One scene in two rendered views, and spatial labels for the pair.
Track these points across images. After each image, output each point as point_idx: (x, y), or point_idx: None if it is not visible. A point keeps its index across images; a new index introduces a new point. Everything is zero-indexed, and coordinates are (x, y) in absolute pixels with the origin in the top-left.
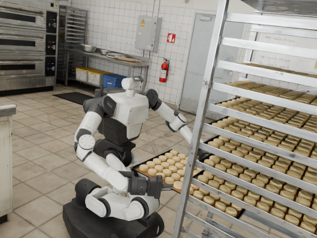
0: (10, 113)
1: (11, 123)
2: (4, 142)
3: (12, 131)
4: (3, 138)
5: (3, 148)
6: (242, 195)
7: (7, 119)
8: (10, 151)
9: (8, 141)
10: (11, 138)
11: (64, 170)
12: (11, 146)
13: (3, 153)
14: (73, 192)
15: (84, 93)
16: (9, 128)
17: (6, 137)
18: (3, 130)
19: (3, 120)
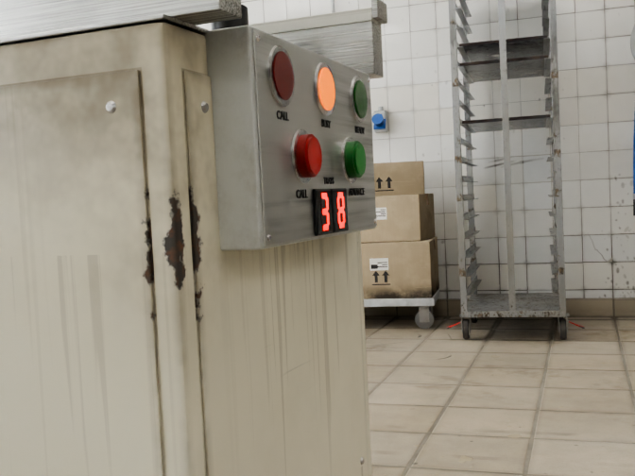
0: (163, 0)
1: (162, 114)
2: (106, 328)
3: (258, 246)
4: (86, 273)
5: (96, 390)
6: None
7: (118, 64)
8: (165, 462)
9: (141, 328)
10: (171, 297)
11: None
12: (177, 397)
13: (95, 454)
14: None
15: None
16: (143, 174)
17: (120, 271)
18: (82, 185)
19: (79, 66)
